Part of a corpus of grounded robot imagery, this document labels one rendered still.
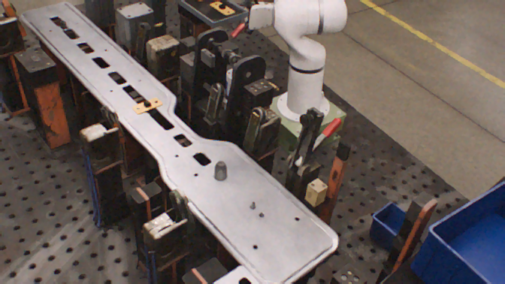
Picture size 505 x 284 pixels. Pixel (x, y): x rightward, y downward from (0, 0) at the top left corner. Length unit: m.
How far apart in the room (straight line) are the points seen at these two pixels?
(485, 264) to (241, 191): 0.56
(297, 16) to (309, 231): 0.68
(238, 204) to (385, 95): 2.37
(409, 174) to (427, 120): 1.53
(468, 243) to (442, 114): 2.25
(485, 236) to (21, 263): 1.18
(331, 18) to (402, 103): 1.91
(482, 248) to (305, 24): 0.80
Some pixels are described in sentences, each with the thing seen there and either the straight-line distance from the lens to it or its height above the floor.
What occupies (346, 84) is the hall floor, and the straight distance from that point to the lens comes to 3.42.
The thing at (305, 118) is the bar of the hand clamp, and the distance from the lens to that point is 1.08.
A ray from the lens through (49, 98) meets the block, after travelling 1.65.
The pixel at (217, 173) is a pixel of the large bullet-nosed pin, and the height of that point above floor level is 1.02.
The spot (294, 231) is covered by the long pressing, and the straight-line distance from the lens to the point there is 1.14.
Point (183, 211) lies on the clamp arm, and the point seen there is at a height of 1.07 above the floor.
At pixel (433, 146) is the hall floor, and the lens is 3.13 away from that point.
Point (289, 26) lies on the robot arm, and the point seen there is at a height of 1.16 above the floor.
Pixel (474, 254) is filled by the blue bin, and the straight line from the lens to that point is 1.20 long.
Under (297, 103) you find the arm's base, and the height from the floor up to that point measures 0.86.
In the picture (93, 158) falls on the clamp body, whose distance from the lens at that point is 1.32.
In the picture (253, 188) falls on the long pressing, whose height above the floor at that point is 1.00.
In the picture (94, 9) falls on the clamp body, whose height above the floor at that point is 1.02.
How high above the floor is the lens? 1.89
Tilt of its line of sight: 42 degrees down
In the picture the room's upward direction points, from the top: 7 degrees clockwise
